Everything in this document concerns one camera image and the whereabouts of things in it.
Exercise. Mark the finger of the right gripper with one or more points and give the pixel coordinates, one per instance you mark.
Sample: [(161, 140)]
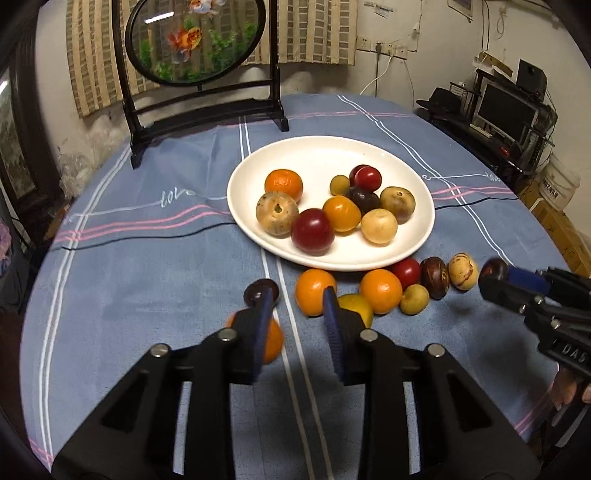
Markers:
[(527, 280), (502, 293)]

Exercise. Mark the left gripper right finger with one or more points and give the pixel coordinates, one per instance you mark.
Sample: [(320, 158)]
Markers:
[(363, 356)]

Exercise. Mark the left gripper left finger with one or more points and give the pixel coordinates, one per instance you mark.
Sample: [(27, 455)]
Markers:
[(231, 356)]

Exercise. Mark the dark purple plum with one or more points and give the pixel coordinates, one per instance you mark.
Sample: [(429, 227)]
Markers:
[(495, 268)]

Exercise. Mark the tan fruit with purple streak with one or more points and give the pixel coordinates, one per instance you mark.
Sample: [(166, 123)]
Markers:
[(463, 271)]

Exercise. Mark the orange mandarin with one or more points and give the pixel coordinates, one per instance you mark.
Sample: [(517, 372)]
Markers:
[(274, 336), (382, 289), (310, 288), (285, 181)]

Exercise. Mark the yellow green citrus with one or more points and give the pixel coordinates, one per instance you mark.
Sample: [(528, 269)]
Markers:
[(359, 304)]

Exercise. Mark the dark brown mangosteen back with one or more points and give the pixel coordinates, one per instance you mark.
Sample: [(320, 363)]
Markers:
[(435, 277)]

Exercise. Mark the dark brown mangosteen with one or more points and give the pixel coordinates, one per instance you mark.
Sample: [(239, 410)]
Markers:
[(435, 277), (365, 200)]

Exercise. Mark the red tomato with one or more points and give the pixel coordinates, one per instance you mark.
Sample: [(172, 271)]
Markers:
[(369, 179), (408, 271)]

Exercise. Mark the orange mandarin back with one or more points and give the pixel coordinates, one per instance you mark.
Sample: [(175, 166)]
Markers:
[(310, 288)]

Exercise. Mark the large tan round fruit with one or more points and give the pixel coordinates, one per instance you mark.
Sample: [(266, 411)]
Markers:
[(399, 201)]

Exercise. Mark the pale yellow round fruit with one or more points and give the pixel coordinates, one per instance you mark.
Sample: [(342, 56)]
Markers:
[(379, 226)]

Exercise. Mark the orange yellow fruit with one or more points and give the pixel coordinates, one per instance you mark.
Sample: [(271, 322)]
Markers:
[(343, 214)]

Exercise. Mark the small tan fruit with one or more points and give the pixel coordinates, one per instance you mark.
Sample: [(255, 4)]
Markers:
[(276, 212)]

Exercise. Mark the dark brown mangosteen front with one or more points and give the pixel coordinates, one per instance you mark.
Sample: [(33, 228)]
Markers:
[(365, 200)]

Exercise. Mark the red tomato front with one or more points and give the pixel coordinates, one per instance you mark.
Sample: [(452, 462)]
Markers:
[(369, 179)]

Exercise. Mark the small olive green fruit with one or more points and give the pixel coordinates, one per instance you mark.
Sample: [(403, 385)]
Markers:
[(339, 185)]

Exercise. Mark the person's right hand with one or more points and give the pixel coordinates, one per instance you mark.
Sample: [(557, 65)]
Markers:
[(563, 388)]

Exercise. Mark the small dark purple fruit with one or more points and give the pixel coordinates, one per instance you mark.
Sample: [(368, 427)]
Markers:
[(257, 289)]

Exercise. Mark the white plastic bucket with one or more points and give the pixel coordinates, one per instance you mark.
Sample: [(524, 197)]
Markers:
[(558, 183)]

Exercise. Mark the white oval plate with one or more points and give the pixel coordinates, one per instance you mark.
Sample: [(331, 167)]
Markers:
[(317, 159)]

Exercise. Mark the computer monitor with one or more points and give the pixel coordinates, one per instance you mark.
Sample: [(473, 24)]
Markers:
[(506, 112)]

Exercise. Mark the dark framed picture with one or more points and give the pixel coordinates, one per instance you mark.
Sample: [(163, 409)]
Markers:
[(28, 170)]

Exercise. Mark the round goldfish screen on stand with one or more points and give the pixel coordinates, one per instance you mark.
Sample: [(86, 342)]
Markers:
[(183, 65)]

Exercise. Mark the wall power strip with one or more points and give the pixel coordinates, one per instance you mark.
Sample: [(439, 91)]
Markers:
[(395, 49)]

